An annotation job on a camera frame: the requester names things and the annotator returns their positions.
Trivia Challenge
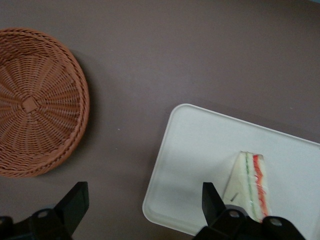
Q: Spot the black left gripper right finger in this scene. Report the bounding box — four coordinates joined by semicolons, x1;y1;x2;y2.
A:
191;181;306;240

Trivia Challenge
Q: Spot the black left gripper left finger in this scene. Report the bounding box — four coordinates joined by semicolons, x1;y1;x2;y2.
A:
0;181;90;240

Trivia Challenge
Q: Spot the triangular sandwich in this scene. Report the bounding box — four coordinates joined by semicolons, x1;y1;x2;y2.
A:
221;150;272;224

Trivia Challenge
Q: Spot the white rectangular plastic tray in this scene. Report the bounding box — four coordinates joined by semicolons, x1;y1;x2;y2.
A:
142;103;320;240

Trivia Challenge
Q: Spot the brown woven wicker basket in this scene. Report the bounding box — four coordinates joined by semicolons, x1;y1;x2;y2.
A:
0;27;91;179

